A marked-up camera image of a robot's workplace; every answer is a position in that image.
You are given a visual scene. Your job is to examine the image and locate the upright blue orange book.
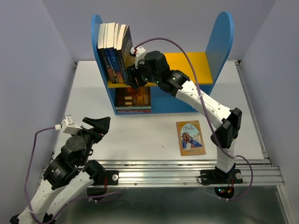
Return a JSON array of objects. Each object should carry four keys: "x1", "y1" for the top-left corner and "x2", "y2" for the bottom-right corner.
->
[{"x1": 114, "y1": 23, "x2": 124, "y2": 84}]

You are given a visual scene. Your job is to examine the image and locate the blue and yellow bookshelf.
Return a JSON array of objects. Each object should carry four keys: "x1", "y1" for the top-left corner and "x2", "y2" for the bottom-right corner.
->
[{"x1": 91, "y1": 12, "x2": 234, "y2": 115}]

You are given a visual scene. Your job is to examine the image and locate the Three Days to See book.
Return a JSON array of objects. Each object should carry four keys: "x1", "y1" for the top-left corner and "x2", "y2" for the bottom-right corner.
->
[{"x1": 117, "y1": 24, "x2": 126, "y2": 84}]

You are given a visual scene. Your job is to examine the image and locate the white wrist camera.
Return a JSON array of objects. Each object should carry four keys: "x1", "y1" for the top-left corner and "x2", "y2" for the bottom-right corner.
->
[
  {"x1": 54, "y1": 115, "x2": 82, "y2": 135},
  {"x1": 130, "y1": 46, "x2": 146, "y2": 67}
]

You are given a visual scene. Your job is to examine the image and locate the purple cable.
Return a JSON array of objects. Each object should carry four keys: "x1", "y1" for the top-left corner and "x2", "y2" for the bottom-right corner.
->
[
  {"x1": 134, "y1": 37, "x2": 254, "y2": 202},
  {"x1": 24, "y1": 127, "x2": 122, "y2": 222}
]

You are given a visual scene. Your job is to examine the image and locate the Nineteen Eighty-Four blue book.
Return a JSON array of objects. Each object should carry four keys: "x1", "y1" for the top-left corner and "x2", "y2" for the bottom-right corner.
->
[{"x1": 121, "y1": 25, "x2": 134, "y2": 84}]

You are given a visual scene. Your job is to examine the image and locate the Little Women floral book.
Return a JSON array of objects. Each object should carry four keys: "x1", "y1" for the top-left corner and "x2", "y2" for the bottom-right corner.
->
[{"x1": 116, "y1": 109, "x2": 151, "y2": 113}]

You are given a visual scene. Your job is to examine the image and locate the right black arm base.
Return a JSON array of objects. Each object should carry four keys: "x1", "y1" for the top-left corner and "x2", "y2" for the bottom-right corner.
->
[{"x1": 197, "y1": 167, "x2": 243, "y2": 201}]

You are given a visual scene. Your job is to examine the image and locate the aluminium mounting rail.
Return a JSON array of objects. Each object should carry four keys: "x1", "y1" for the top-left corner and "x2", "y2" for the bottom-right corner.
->
[{"x1": 100, "y1": 159, "x2": 285, "y2": 188}]

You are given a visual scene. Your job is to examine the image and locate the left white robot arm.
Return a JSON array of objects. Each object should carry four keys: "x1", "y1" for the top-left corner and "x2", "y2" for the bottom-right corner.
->
[{"x1": 10, "y1": 115, "x2": 111, "y2": 224}]

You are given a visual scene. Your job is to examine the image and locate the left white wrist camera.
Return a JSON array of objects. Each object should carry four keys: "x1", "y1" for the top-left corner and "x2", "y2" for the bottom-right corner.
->
[{"x1": 54, "y1": 115, "x2": 82, "y2": 135}]

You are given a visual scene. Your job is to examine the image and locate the leftmost upright dark book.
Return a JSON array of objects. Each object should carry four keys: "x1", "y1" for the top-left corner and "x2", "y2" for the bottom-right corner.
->
[{"x1": 97, "y1": 23, "x2": 115, "y2": 82}]

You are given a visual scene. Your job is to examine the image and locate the dark door cover book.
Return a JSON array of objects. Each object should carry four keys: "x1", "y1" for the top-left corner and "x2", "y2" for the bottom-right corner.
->
[{"x1": 115, "y1": 87, "x2": 151, "y2": 108}]

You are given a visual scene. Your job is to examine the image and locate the middle upright blue book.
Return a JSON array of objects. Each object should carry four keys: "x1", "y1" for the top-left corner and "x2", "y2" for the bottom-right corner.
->
[{"x1": 104, "y1": 22, "x2": 119, "y2": 84}]

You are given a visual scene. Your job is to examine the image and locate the orange Othello book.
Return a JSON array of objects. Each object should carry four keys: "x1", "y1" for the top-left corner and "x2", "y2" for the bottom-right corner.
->
[{"x1": 176, "y1": 120, "x2": 206, "y2": 156}]

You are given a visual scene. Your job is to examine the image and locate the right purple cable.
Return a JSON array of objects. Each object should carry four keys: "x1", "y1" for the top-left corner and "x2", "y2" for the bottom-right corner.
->
[{"x1": 134, "y1": 37, "x2": 254, "y2": 202}]

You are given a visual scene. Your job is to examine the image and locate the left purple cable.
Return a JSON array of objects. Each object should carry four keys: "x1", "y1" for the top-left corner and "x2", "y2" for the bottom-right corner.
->
[{"x1": 24, "y1": 127, "x2": 122, "y2": 222}]

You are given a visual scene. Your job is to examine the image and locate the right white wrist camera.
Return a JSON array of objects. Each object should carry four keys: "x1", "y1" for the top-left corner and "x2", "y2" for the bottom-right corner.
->
[{"x1": 130, "y1": 46, "x2": 146, "y2": 67}]

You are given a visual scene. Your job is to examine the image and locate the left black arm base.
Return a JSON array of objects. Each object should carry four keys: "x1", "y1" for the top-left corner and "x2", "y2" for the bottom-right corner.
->
[{"x1": 84, "y1": 160, "x2": 119, "y2": 202}]

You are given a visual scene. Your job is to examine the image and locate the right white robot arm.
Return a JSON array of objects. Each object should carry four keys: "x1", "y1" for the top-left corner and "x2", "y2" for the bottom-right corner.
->
[{"x1": 127, "y1": 47, "x2": 242, "y2": 182}]

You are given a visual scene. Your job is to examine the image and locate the yellow teal paperback book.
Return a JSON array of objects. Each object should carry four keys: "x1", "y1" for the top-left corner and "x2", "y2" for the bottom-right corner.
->
[{"x1": 115, "y1": 106, "x2": 151, "y2": 110}]

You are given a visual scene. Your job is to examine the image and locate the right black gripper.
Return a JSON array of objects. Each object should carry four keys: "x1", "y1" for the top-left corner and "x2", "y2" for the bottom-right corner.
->
[{"x1": 126, "y1": 56, "x2": 160, "y2": 89}]

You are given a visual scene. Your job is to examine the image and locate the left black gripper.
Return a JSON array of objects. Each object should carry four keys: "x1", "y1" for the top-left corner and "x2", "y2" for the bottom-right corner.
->
[{"x1": 72, "y1": 116, "x2": 112, "y2": 165}]

